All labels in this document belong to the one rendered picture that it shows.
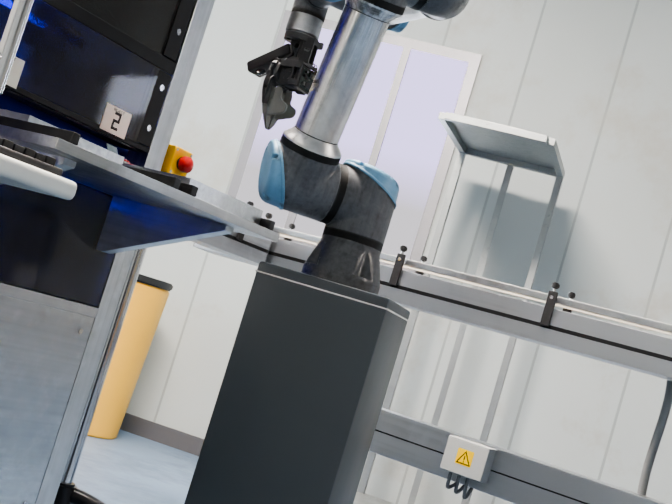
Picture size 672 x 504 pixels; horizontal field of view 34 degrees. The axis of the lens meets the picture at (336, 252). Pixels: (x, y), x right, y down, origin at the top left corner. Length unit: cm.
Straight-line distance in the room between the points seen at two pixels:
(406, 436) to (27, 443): 102
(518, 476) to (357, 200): 112
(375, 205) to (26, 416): 99
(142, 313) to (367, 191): 288
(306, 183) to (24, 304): 78
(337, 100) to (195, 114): 350
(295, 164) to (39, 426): 97
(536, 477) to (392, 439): 42
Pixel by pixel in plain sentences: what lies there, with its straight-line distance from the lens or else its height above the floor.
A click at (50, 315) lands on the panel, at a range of 256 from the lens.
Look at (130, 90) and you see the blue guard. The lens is 260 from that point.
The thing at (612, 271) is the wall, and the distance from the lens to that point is 500.
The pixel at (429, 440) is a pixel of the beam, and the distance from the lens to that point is 301.
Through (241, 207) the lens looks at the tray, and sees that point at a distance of 236.
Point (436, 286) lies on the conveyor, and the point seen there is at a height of 91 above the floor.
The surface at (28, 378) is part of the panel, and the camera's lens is 257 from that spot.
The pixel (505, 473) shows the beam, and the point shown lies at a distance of 293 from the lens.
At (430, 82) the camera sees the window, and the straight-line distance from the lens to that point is 521.
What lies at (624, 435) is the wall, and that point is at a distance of 496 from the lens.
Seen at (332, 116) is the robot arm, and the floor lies 107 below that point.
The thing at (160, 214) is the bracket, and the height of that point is 85.
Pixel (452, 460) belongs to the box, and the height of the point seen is 48.
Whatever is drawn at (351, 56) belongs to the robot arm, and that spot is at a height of 117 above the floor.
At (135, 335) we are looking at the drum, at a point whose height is 46.
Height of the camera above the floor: 69
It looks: 4 degrees up
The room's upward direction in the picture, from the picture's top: 17 degrees clockwise
